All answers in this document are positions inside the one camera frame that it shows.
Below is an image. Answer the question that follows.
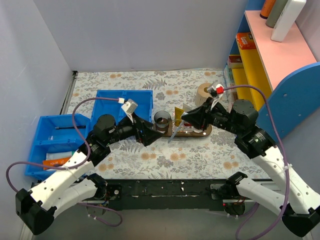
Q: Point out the colourful shelf unit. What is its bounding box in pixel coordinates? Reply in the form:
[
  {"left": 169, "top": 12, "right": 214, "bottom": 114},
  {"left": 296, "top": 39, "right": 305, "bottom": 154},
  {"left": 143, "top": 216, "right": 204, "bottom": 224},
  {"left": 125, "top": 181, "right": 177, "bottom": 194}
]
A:
[{"left": 230, "top": 0, "right": 320, "bottom": 139}]

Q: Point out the purple cable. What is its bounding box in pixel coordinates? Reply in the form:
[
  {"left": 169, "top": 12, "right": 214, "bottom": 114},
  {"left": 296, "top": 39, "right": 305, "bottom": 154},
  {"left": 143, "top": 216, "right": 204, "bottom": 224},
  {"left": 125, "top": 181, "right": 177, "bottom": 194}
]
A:
[
  {"left": 6, "top": 97, "right": 123, "bottom": 227},
  {"left": 223, "top": 84, "right": 291, "bottom": 240}
]

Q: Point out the black toothbrush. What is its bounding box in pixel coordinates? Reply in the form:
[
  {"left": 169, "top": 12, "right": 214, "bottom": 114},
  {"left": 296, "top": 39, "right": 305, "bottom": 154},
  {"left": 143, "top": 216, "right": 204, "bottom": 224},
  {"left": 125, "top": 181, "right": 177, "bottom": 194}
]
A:
[{"left": 55, "top": 125, "right": 86, "bottom": 130}]

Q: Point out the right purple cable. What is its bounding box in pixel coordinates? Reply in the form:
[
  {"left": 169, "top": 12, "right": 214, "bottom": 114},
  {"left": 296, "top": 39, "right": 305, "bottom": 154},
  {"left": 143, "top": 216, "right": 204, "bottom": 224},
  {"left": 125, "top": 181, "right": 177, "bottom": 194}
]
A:
[{"left": 223, "top": 84, "right": 291, "bottom": 240}]

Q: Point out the white toothpaste tube black cap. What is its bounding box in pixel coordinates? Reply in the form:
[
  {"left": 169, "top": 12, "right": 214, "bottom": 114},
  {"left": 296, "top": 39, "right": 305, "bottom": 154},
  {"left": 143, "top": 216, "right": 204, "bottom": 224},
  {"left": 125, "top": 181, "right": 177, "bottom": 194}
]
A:
[{"left": 182, "top": 103, "right": 192, "bottom": 112}]

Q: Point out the aluminium rail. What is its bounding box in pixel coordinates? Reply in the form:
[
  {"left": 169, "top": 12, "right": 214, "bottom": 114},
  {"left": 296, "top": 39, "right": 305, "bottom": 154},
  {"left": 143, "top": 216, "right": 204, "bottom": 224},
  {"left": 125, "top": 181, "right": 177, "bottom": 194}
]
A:
[{"left": 19, "top": 181, "right": 307, "bottom": 240}]

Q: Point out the oval wooden tray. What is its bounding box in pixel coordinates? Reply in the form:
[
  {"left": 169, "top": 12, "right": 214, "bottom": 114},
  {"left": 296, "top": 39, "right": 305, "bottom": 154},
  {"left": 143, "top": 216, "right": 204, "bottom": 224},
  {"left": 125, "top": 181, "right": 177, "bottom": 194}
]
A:
[{"left": 153, "top": 120, "right": 213, "bottom": 138}]

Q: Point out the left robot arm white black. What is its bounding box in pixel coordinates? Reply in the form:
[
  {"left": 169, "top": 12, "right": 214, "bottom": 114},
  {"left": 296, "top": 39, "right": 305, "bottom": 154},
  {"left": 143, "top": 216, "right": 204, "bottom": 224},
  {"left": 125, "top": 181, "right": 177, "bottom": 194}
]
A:
[{"left": 15, "top": 114, "right": 162, "bottom": 235}]

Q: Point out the light blue toothbrush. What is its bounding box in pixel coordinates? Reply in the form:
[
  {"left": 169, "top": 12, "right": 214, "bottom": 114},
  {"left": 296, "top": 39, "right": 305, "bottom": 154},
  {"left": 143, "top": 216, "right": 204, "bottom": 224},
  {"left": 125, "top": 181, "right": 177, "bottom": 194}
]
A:
[{"left": 167, "top": 112, "right": 188, "bottom": 144}]

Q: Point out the orange bottle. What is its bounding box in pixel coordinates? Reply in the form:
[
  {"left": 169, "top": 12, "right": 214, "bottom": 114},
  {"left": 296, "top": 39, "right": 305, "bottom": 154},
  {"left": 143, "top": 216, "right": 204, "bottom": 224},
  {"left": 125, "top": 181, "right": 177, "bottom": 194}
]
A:
[{"left": 259, "top": 0, "right": 276, "bottom": 19}]

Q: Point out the yellow toothpaste tube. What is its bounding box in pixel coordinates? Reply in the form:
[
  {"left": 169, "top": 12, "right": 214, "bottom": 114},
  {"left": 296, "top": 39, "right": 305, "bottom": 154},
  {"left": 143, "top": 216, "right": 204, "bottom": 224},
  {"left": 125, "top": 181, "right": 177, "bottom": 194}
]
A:
[{"left": 174, "top": 107, "right": 185, "bottom": 127}]

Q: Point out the blue toiletry bin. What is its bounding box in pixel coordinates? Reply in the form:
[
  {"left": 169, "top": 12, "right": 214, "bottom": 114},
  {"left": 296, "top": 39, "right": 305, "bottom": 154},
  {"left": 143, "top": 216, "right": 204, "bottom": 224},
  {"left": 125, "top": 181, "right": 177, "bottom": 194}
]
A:
[{"left": 24, "top": 113, "right": 90, "bottom": 180}]

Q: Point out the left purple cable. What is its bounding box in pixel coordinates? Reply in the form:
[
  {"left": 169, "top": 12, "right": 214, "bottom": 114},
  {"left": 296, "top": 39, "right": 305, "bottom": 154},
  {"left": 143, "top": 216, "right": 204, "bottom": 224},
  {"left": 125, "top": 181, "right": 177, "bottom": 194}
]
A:
[{"left": 6, "top": 97, "right": 123, "bottom": 227}]

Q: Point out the red box on shelf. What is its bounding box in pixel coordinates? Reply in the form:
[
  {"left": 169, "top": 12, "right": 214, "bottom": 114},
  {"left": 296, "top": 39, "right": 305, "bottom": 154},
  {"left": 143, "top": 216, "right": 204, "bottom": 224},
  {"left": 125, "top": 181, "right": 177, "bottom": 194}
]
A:
[{"left": 227, "top": 54, "right": 244, "bottom": 69}]

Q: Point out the orange snack box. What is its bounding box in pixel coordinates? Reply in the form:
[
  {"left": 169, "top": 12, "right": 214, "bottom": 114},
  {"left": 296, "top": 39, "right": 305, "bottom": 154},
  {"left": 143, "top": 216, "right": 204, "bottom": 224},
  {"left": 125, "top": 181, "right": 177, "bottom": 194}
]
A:
[{"left": 236, "top": 32, "right": 256, "bottom": 50}]

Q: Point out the orange toothpaste tube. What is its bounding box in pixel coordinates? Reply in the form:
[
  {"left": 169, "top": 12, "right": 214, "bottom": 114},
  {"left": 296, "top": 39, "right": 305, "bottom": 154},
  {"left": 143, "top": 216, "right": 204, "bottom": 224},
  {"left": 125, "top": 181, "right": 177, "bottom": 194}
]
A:
[{"left": 42, "top": 157, "right": 70, "bottom": 171}]

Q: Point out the clear acrylic holder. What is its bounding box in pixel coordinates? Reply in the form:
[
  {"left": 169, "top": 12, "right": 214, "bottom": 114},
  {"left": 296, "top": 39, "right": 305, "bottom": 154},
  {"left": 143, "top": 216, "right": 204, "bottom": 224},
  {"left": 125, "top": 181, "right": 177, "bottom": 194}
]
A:
[{"left": 172, "top": 121, "right": 194, "bottom": 135}]

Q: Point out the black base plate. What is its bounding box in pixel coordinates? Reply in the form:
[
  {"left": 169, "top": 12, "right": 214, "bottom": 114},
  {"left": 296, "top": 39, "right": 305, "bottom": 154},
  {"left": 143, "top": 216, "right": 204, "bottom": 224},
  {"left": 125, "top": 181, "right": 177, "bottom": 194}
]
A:
[{"left": 77, "top": 178, "right": 247, "bottom": 212}]

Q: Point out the blue double bin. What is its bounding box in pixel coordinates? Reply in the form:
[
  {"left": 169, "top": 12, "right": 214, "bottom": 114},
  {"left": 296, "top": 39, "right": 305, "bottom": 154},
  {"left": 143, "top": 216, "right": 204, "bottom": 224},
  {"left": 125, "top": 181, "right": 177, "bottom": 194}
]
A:
[{"left": 89, "top": 90, "right": 153, "bottom": 132}]

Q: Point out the grey bottle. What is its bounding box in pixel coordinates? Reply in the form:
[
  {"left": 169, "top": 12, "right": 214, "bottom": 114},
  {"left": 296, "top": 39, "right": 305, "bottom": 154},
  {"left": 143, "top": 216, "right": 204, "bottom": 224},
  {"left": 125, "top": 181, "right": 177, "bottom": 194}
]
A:
[{"left": 265, "top": 0, "right": 288, "bottom": 28}]

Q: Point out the brown toilet paper roll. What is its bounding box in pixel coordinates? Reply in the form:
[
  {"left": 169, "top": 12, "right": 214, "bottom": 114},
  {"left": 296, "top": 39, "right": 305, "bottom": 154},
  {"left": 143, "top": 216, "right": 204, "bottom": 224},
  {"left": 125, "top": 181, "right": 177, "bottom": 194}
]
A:
[{"left": 195, "top": 82, "right": 216, "bottom": 107}]

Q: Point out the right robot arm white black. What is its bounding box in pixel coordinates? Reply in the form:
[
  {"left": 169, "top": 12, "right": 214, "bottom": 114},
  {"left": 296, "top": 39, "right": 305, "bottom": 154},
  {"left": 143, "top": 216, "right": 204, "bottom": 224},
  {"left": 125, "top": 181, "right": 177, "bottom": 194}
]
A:
[{"left": 181, "top": 98, "right": 320, "bottom": 237}]

